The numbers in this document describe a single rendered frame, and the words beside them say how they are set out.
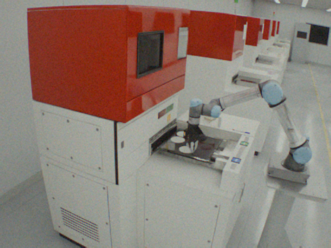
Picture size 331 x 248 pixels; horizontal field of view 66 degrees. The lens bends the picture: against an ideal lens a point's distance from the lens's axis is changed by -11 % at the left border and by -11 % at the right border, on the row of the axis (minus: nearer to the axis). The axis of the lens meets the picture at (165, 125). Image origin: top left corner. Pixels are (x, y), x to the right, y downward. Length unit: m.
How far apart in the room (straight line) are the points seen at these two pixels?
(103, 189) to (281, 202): 1.22
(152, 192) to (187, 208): 0.25
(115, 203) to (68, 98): 0.70
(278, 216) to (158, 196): 0.89
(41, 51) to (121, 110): 0.64
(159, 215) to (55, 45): 1.26
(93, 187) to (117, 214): 0.23
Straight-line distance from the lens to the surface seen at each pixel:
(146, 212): 1.99
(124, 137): 1.59
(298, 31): 14.08
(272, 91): 1.63
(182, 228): 1.92
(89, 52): 1.50
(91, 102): 1.56
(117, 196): 1.74
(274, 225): 2.22
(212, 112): 1.72
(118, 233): 1.96
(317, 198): 1.90
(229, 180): 1.67
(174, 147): 1.94
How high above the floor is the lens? 1.80
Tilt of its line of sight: 23 degrees down
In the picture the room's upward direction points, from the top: 3 degrees clockwise
